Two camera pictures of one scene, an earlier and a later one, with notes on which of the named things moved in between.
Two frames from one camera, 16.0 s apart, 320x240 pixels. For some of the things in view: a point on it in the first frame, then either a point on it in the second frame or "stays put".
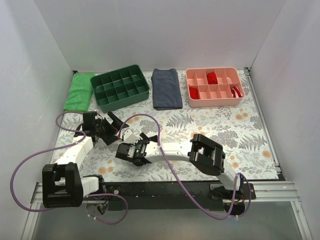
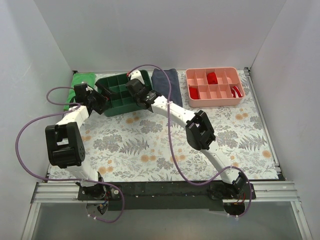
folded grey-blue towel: [166, 92] stays put
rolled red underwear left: [194, 93] stays put
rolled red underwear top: [212, 78] stays put
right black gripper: [145, 139] → [132, 85]
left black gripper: [109, 128] → [101, 100]
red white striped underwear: [236, 92] stays put
